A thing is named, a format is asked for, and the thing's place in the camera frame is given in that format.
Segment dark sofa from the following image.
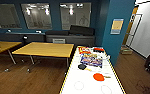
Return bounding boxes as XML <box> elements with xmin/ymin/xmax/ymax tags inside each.
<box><xmin>45</xmin><ymin>24</ymin><xmax>96</xmax><ymax>48</ymax></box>

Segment orange red snack bag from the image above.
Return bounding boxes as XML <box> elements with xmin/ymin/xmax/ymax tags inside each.
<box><xmin>77</xmin><ymin>46</ymin><xmax>94</xmax><ymax>55</ymax></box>

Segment white rectangular sign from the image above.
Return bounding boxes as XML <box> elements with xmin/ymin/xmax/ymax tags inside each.
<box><xmin>52</xmin><ymin>38</ymin><xmax>66</xmax><ymax>45</ymax></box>

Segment colourful snack packets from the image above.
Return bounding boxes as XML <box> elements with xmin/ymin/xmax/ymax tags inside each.
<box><xmin>78</xmin><ymin>53</ymin><xmax>104</xmax><ymax>69</ymax></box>

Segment black and red box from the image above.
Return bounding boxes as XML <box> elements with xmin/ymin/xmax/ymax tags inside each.
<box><xmin>92</xmin><ymin>47</ymin><xmax>106</xmax><ymax>54</ymax></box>

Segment long wooden table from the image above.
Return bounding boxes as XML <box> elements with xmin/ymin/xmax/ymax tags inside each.
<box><xmin>0</xmin><ymin>40</ymin><xmax>23</xmax><ymax>65</ymax></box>
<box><xmin>11</xmin><ymin>41</ymin><xmax>75</xmax><ymax>73</ymax></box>

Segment interior glass window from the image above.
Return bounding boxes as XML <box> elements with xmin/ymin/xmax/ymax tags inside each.
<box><xmin>59</xmin><ymin>2</ymin><xmax>92</xmax><ymax>31</ymax></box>
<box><xmin>20</xmin><ymin>2</ymin><xmax>54</xmax><ymax>31</ymax></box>
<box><xmin>0</xmin><ymin>3</ymin><xmax>22</xmax><ymax>30</ymax></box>

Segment red air hockey striker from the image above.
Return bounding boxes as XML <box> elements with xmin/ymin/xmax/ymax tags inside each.
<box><xmin>92</xmin><ymin>73</ymin><xmax>112</xmax><ymax>83</ymax></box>

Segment yellow air hockey table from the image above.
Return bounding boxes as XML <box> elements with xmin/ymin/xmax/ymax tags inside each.
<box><xmin>59</xmin><ymin>45</ymin><xmax>127</xmax><ymax>94</ymax></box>

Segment small white box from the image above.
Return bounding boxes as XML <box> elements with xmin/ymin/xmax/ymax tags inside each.
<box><xmin>6</xmin><ymin>29</ymin><xmax>12</xmax><ymax>34</ymax></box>
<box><xmin>35</xmin><ymin>30</ymin><xmax>43</xmax><ymax>35</ymax></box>
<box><xmin>22</xmin><ymin>35</ymin><xmax>29</xmax><ymax>41</ymax></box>

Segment woven brown basket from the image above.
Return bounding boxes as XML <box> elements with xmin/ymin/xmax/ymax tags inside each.
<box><xmin>119</xmin><ymin>46</ymin><xmax>134</xmax><ymax>56</ymax></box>

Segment dark low bench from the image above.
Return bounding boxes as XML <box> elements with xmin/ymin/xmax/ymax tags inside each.
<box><xmin>0</xmin><ymin>31</ymin><xmax>47</xmax><ymax>43</ymax></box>

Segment brown wooden door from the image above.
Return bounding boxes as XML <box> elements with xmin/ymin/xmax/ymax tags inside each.
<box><xmin>122</xmin><ymin>5</ymin><xmax>141</xmax><ymax>46</ymax></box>

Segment yellow wall poster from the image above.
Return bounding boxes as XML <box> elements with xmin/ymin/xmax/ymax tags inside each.
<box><xmin>109</xmin><ymin>18</ymin><xmax>125</xmax><ymax>36</ymax></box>

